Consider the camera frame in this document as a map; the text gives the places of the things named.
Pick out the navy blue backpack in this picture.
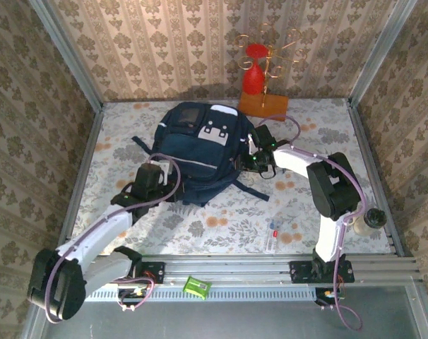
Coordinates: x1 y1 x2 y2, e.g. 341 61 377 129
131 101 271 208

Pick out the syringe-like pen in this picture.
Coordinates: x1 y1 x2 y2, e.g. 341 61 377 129
265 218 284 254

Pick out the clear bottle black cap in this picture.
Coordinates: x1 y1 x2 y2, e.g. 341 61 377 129
353 208 388 237

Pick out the red wine glass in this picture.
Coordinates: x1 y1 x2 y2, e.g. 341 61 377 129
242 44 267 95

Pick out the green tissue packet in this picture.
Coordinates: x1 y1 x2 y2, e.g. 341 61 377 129
182 274 213 301

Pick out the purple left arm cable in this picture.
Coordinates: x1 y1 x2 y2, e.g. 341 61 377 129
44 153 182 324

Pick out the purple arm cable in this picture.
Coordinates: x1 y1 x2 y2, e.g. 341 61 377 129
44 153 182 324
258 114 372 331

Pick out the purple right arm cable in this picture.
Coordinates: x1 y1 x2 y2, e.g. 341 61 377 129
258 114 372 331

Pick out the gold wire stand wooden base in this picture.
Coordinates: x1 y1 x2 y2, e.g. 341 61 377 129
234 23 304 122

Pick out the aluminium frame bar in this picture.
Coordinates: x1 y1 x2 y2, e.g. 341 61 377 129
347 0 418 107
54 104 105 258
347 98 405 257
28 0 105 110

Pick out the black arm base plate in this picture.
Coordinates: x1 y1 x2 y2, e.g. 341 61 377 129
290 260 355 284
127 260 165 284

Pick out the wide aluminium mounting rail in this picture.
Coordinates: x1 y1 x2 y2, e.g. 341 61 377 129
42 253 422 283

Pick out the black connector with wires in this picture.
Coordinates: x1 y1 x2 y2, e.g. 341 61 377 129
314 287 345 311
117 286 155 314

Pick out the grey slotted cable duct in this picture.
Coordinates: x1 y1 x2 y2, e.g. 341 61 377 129
85 284 317 303

